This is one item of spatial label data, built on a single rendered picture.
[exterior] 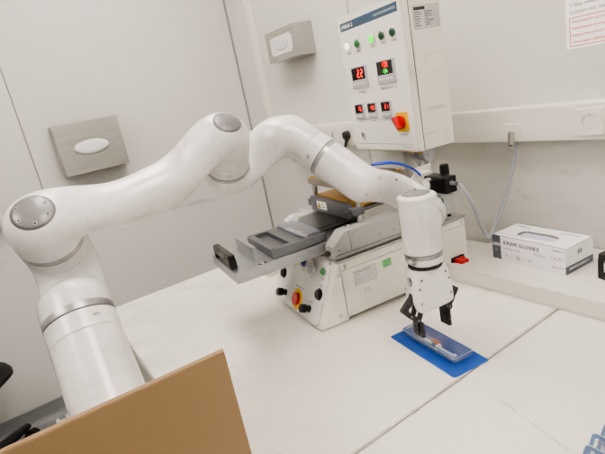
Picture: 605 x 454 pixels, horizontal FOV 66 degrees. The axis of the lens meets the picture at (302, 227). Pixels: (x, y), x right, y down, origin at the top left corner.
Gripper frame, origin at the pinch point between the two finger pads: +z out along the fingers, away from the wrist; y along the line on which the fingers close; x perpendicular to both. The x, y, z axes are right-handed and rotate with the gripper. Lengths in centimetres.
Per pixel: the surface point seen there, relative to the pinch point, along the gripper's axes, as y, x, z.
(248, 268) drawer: -30.8, 32.0, -16.1
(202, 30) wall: 20, 197, -100
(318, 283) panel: -12.2, 32.6, -5.0
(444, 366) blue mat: -3.9, -7.1, 5.9
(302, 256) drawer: -15.7, 31.7, -14.6
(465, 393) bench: -6.9, -16.5, 6.0
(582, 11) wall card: 63, 5, -62
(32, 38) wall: -65, 186, -105
